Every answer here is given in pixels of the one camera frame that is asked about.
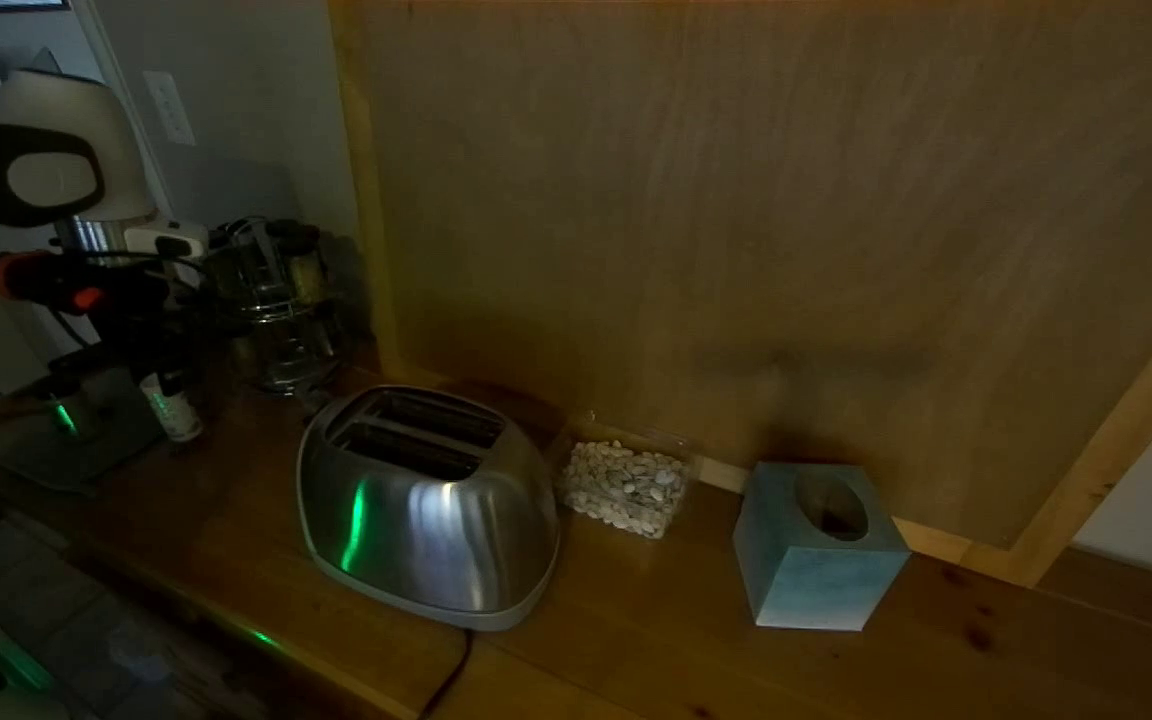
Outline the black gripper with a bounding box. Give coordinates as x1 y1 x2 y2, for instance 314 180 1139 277
74 261 214 405

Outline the dark grey table mat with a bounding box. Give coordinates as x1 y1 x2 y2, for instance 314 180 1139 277
0 376 170 501

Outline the stainless steel toaster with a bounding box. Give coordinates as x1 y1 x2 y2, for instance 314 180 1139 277
291 383 565 635

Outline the round wire spice rack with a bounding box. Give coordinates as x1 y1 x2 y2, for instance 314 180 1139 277
200 211 349 394

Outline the black toaster power cord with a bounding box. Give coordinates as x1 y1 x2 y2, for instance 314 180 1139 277
416 626 481 720

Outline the blue cube tissue box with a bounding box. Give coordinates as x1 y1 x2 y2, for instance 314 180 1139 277
730 459 913 635

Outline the white capped spice bottle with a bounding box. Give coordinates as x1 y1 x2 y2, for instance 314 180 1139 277
139 369 209 449

